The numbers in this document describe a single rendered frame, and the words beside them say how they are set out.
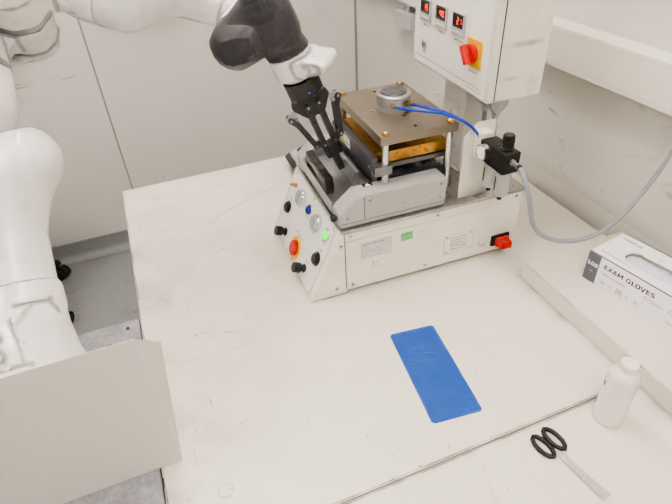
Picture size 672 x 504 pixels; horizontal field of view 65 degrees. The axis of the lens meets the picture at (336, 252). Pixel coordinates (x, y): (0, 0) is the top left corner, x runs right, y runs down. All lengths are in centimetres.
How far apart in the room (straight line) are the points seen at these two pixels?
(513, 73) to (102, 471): 104
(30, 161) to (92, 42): 161
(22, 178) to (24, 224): 7
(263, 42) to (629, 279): 86
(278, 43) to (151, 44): 151
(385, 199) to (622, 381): 55
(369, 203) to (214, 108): 163
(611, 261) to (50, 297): 106
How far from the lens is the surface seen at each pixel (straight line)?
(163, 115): 263
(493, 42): 112
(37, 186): 97
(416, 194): 116
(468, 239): 131
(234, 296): 127
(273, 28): 106
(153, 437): 95
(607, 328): 119
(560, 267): 131
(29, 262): 96
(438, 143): 121
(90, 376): 83
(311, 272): 123
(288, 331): 116
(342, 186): 120
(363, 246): 117
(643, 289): 122
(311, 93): 111
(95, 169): 272
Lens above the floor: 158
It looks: 37 degrees down
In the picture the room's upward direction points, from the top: 3 degrees counter-clockwise
